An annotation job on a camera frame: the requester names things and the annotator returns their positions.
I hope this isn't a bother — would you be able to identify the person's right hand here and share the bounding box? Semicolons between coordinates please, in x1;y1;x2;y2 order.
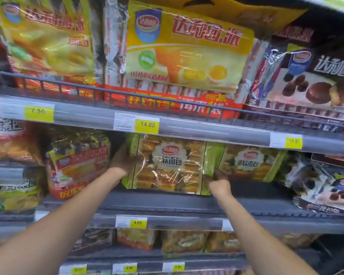
207;168;233;200

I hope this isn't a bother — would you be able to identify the person's left hand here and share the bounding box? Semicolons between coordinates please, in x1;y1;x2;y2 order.
112;144;145;180

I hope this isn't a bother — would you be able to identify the green clear soft bread packet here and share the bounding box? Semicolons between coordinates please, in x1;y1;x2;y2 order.
122;133;216;197
204;142;288;182

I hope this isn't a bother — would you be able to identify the person's right forearm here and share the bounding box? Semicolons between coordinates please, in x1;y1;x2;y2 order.
214;191;319;275

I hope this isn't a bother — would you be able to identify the person's left forearm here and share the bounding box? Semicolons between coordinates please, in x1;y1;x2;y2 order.
0;168;128;275

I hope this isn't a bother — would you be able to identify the yellow white price tag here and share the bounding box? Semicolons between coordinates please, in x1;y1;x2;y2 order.
115;216;148;230
114;112;160;134
24;105;55;123
162;262;186;273
269;132;303;149
59;264;88;275
112;262;138;275
322;0;344;9

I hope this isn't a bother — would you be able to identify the grey shelf with clear strip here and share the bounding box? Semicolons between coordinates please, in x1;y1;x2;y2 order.
0;94;344;157
59;246;321;275
34;189;344;236

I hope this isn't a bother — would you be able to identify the red yellow cake packet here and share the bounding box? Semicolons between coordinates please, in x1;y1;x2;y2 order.
45;134;112;200

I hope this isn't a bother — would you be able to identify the small clear bread packet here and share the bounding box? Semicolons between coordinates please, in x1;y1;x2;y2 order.
206;231;242;254
116;228;159;251
160;230;210;254
279;233;320;249

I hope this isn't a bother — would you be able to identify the dark clear snack packet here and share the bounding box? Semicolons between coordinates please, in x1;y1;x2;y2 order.
72;228;116;255

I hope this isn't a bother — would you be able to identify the small chocolate pie packet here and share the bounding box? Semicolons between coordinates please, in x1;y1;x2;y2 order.
277;156;344;216

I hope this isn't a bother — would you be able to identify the dark red packet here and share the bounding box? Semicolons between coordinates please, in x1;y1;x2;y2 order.
311;152;344;170

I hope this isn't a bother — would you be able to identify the large yellow egg pie packet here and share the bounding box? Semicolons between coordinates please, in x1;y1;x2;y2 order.
103;0;255;121
0;0;104;100

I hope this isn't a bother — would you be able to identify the green yellow bread packet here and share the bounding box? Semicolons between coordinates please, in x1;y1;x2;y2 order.
0;178;45;216

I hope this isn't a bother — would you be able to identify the orange white bread packet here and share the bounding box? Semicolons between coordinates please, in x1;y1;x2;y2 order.
0;118;44;167

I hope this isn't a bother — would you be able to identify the brown chocolate pie packet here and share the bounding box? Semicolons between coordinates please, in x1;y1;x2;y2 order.
246;44;344;133

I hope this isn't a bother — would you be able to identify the dark brown snack packet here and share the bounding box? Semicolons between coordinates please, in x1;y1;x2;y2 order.
272;10;344;56

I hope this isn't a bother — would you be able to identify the grey wire shelf rail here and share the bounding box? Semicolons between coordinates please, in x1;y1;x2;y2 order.
0;71;344;130

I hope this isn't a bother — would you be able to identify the yellow packet with handle hole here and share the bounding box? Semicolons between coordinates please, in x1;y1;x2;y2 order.
132;0;308;38

